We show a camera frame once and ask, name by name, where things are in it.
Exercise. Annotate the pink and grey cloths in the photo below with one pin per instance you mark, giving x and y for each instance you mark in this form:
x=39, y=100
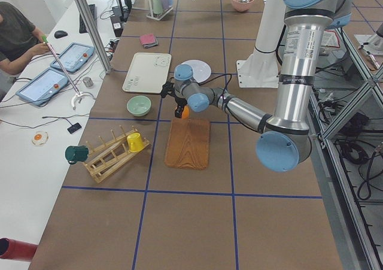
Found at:
x=148, y=40

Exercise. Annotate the yellow mug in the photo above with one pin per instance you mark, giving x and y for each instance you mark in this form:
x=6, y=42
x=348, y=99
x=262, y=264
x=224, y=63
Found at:
x=135, y=142

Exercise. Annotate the blue teach pendant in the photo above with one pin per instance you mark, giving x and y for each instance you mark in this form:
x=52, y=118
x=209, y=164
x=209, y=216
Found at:
x=75, y=56
x=43, y=87

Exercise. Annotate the metal cylinder weight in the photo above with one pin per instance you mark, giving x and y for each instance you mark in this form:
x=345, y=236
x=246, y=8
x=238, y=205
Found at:
x=87, y=81

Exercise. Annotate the small black device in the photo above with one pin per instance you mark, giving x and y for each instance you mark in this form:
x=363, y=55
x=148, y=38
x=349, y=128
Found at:
x=74, y=128

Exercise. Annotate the aluminium frame post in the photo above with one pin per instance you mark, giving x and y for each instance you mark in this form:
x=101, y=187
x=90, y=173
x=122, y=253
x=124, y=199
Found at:
x=90, y=24

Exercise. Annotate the white plate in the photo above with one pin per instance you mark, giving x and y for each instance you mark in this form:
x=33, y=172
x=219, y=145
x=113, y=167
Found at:
x=201, y=70

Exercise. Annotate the seated person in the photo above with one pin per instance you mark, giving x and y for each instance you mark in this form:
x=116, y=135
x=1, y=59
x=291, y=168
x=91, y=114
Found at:
x=21, y=40

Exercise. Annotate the wooden dish rack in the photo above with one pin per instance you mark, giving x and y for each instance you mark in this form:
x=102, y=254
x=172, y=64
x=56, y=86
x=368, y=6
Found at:
x=107, y=158

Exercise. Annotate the fried egg toy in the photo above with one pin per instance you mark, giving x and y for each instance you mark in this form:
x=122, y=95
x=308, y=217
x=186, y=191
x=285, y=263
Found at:
x=40, y=138

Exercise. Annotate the purple cup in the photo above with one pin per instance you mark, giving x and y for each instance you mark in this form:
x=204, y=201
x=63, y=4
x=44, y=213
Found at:
x=165, y=4

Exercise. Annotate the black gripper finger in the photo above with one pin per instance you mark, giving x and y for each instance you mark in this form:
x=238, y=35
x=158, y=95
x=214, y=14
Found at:
x=178, y=112

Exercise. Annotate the near blue teach pendant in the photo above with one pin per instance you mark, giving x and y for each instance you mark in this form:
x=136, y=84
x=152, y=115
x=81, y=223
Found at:
x=43, y=87

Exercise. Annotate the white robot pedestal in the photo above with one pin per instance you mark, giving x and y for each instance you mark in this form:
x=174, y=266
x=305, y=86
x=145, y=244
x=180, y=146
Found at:
x=261, y=67

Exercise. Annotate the black computer mouse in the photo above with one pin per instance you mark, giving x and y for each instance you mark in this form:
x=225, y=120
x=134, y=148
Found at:
x=60, y=34

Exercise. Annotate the far blue teach pendant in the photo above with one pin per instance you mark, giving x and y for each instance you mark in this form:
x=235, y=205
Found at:
x=75, y=56

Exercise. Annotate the red cylinder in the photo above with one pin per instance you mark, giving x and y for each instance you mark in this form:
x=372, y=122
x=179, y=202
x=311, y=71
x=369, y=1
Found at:
x=17, y=250

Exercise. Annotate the green cup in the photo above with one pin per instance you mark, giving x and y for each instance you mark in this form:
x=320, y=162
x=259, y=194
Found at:
x=157, y=8

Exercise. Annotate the green bowl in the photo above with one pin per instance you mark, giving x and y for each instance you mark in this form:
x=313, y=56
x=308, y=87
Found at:
x=139, y=105

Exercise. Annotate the cream bear tray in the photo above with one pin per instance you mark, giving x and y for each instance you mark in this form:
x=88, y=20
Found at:
x=147, y=73

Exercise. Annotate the pink bowl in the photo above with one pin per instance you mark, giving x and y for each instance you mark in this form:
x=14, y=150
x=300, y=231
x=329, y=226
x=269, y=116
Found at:
x=242, y=5

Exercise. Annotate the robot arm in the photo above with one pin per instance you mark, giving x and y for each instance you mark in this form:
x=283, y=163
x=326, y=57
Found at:
x=284, y=135

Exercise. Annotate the dark green mug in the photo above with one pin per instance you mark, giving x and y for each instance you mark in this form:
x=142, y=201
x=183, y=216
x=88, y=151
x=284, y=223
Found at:
x=74, y=154

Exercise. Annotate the white cup rack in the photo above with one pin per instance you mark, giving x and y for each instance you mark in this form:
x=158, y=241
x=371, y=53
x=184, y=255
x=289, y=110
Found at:
x=150, y=15

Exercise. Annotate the reacher grabber stick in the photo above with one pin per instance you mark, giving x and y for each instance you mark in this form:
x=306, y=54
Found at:
x=78, y=94

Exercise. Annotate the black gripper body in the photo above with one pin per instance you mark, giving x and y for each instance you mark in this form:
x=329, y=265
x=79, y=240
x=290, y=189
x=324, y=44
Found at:
x=179, y=102

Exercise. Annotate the orange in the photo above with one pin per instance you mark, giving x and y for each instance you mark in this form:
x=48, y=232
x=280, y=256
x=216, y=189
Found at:
x=185, y=113

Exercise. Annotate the wooden cutting board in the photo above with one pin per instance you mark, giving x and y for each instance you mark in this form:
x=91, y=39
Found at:
x=188, y=144

